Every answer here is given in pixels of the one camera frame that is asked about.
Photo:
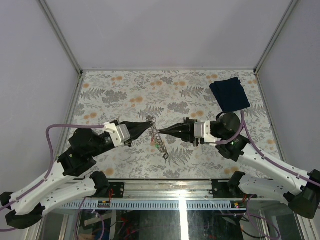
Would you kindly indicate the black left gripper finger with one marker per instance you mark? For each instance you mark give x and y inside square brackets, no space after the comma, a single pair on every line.
[137,132]
[130,124]

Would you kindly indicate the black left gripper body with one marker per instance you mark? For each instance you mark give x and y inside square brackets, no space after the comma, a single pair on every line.
[131,133]

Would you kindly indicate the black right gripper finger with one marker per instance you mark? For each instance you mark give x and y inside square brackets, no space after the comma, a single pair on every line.
[179,128]
[184,136]

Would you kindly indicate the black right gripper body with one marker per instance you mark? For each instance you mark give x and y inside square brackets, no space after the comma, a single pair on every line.
[187,120]

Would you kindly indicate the large metal keyring disc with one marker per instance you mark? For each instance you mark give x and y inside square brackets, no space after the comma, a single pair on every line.
[155,135]

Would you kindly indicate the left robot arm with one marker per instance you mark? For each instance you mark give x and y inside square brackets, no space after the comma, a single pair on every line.
[30,204]

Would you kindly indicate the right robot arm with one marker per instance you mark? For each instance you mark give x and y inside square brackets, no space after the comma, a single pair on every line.
[298,189]

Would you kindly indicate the key with black-white tag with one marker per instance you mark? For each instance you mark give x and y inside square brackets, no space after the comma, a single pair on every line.
[166,156]

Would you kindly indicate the dark blue folded cloth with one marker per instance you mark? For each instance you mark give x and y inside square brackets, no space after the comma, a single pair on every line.
[230,95]

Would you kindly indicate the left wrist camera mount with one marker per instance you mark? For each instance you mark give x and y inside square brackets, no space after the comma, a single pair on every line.
[115,132]

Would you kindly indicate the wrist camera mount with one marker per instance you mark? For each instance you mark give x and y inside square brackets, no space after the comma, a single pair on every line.
[115,132]
[202,132]

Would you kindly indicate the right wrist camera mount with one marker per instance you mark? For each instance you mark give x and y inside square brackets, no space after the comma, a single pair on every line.
[202,132]

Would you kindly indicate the metal base rail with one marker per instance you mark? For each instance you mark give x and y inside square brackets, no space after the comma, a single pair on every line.
[172,189]

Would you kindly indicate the white slotted cable duct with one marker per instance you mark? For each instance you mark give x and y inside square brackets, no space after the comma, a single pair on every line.
[121,204]

